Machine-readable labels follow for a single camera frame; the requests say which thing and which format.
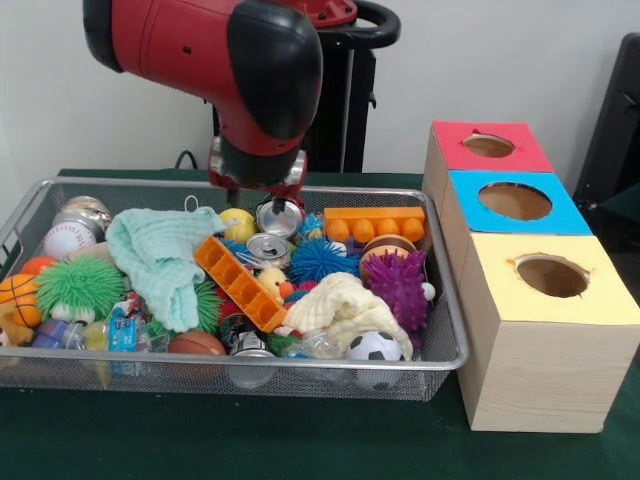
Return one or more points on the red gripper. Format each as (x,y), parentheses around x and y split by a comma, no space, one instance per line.
(280,192)

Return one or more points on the short orange toy brick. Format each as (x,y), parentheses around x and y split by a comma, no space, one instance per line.
(240,285)

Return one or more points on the mint green cloth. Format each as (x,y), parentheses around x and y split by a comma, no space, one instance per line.
(150,250)

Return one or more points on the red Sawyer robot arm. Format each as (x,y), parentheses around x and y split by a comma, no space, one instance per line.
(225,60)

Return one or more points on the silver mesh bin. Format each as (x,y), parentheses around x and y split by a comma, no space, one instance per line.
(75,380)

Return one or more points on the wooden box with three holes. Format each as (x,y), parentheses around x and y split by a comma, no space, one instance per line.
(540,380)

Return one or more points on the yellow ball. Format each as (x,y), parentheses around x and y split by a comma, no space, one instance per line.
(240,226)

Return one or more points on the blue spiky ball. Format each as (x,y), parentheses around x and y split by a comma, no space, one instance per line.
(317,260)

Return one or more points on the long orange toy brick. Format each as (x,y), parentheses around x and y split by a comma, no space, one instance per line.
(375,215)

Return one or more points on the cream yellow cloth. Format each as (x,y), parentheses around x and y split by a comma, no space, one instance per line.
(345,305)

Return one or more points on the purple spiky toy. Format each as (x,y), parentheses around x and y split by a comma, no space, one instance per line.
(397,290)

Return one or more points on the small soccer ball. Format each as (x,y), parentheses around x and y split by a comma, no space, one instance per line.
(375,347)

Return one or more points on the white baseball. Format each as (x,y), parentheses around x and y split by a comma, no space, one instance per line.
(67,240)

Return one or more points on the green spiky toy with eyes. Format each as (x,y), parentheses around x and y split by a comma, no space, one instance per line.
(80,287)

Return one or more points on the black upright panel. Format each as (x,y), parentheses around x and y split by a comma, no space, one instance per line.
(615,125)

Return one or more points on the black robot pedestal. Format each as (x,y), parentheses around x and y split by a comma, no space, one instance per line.
(345,100)

